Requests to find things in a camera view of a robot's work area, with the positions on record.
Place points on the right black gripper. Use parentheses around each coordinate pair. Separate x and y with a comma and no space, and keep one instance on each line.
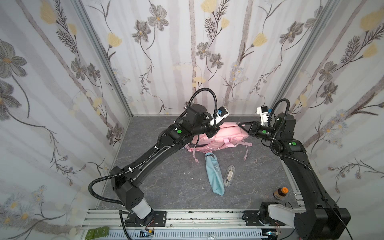
(250,128)

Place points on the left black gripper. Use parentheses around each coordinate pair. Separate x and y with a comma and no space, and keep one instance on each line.
(214,130)

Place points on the pink backpack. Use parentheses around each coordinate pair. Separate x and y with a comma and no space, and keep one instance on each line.
(230,135)

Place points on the teal pencil case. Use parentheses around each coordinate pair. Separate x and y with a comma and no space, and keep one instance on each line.
(214,174)

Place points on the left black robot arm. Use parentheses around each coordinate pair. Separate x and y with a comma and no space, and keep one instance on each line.
(126,181)

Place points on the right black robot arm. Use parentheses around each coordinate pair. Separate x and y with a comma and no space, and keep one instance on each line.
(322,219)

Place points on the clear plastic case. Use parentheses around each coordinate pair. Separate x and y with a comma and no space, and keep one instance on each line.
(229,175)

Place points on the brown bottle orange cap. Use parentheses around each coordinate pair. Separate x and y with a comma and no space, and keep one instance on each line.
(280,193)

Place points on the green circuit board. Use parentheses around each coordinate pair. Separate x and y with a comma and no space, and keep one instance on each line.
(97,233)

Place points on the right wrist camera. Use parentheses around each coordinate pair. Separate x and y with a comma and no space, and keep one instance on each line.
(264,114)

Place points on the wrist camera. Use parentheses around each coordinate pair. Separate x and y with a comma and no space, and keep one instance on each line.
(221,114)
(264,114)

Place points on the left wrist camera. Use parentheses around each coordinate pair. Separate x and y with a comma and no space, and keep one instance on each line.
(221,114)

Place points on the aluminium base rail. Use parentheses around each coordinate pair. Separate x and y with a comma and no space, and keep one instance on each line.
(188,219)

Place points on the white cable duct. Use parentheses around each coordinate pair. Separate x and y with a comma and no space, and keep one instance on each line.
(198,234)

